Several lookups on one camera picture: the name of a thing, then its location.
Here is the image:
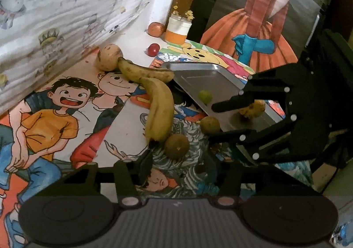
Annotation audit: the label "small green lime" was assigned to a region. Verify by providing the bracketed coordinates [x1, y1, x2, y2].
[197, 90, 213, 105]

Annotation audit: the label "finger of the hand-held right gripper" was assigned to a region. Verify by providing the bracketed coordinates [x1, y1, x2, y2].
[207, 119, 302, 166]
[211, 65, 297, 113]

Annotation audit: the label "long yellow banana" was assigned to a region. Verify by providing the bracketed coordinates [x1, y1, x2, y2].
[141, 77, 175, 143]

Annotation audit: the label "white printed blanket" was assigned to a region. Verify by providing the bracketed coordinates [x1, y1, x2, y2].
[0, 0, 169, 116]

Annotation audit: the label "small red tomato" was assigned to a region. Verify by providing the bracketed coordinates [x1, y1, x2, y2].
[147, 43, 161, 57]

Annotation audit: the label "white orange jar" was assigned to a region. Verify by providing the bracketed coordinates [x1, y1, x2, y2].
[165, 14, 192, 45]

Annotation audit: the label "yellow flowers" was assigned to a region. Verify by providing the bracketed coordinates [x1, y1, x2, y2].
[173, 0, 199, 21]

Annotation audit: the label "round brown fruit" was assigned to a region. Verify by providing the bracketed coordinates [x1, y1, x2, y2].
[200, 116, 221, 135]
[164, 134, 190, 160]

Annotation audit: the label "wave print comic poster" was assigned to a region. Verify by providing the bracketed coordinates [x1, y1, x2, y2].
[105, 85, 313, 199]

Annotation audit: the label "brown potato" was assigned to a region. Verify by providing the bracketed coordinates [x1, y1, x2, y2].
[95, 43, 124, 71]

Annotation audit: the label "yellow spotted fruit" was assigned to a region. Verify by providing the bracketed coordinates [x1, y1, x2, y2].
[238, 100, 266, 119]

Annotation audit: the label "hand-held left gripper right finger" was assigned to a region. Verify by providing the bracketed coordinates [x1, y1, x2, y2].
[205, 152, 313, 207]

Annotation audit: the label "red yellow apple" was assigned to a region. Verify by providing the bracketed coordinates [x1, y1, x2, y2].
[148, 22, 166, 37]

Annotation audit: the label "orange dress wall poster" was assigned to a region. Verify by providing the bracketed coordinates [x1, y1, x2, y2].
[199, 0, 333, 71]

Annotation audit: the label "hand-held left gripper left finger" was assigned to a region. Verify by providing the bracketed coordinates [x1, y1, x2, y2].
[59, 151, 154, 207]

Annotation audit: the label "metal tray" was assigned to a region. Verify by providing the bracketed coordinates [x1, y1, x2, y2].
[161, 62, 285, 133]

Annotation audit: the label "short bruised banana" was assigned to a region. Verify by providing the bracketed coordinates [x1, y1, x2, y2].
[118, 57, 175, 84]

